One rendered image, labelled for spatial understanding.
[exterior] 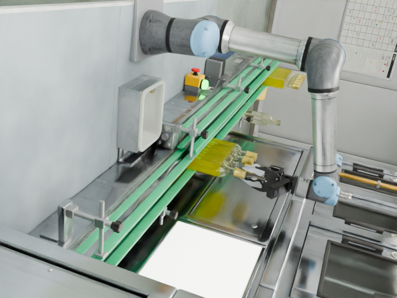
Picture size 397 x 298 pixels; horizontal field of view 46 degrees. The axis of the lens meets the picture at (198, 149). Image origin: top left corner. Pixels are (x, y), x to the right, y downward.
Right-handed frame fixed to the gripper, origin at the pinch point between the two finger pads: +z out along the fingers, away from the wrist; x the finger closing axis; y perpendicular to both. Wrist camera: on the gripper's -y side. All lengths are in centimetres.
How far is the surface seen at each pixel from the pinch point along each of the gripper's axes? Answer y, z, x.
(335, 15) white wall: 592, 16, 9
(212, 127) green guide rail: 21.5, 20.8, 7.1
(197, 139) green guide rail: 6.2, 21.9, 6.3
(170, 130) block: -8.1, 28.3, 13.1
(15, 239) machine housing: -94, 26, 17
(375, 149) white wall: 602, -94, -186
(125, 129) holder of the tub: -26.8, 37.2, 17.6
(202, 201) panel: -5.7, 12.9, -13.2
